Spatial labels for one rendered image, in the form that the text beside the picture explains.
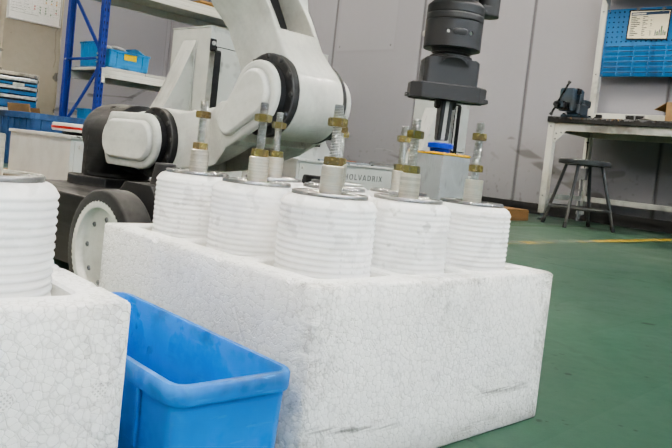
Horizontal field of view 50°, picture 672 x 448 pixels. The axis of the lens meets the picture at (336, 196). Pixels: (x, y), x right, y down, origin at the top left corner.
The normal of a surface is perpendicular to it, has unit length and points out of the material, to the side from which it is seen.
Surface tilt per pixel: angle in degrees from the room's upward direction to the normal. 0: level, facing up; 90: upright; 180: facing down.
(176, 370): 88
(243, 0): 112
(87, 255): 90
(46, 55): 90
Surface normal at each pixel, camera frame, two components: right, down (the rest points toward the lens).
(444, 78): 0.10, 0.07
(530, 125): -0.69, -0.04
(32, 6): 0.72, 0.11
